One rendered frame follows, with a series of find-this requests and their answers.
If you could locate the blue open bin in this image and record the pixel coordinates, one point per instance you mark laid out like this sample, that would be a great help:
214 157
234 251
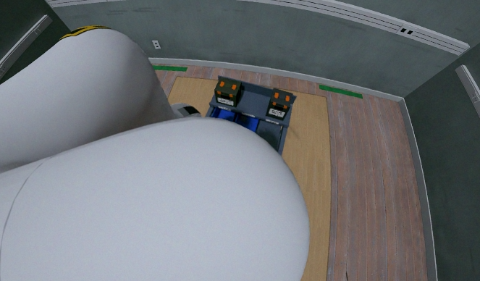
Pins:
224 114
250 123

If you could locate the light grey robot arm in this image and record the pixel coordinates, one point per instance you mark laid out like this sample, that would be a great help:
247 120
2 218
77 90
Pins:
189 199

